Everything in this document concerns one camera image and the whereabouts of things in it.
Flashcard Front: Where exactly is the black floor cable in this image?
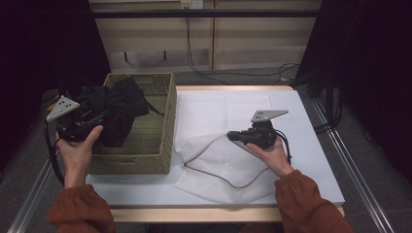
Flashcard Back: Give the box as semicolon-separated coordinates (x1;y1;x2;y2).
313;96;344;134

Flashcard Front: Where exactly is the black horizontal bar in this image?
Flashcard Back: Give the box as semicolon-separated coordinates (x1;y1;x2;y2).
91;9;322;18

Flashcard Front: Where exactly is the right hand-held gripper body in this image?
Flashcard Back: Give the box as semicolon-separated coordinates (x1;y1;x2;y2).
240;109;290;150

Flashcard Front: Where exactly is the white wall socket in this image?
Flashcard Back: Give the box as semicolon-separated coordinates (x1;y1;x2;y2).
180;0;204;10

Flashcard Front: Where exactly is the black garment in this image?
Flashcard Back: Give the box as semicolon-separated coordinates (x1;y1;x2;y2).
66;77;164;150

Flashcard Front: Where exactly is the right hand-held gripper cable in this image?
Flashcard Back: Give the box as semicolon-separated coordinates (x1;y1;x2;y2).
275;129;292;165

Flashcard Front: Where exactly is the person's right hand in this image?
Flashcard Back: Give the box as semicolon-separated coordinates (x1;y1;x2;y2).
245;137;294;179

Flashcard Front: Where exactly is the black hanging wall cable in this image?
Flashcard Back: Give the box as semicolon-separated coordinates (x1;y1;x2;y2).
185;8;300;85

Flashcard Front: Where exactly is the green woven basket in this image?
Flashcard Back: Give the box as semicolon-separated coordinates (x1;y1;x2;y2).
88;72;178;176

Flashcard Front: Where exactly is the person's left hand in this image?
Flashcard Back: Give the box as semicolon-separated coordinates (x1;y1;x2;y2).
55;125;105;189

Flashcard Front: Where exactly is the black curtain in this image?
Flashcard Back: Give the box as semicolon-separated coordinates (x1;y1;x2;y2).
295;0;412;187
0;0;112;171

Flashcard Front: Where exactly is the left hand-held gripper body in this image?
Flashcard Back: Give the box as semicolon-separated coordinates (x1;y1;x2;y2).
46;94;108;144

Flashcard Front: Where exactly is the aluminium floor rail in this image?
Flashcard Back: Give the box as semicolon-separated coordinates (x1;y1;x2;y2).
312;100;395;233
8;106;82;233

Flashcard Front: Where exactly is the white mesh laundry bag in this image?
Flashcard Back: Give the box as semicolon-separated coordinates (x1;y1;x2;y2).
174;94;280;205

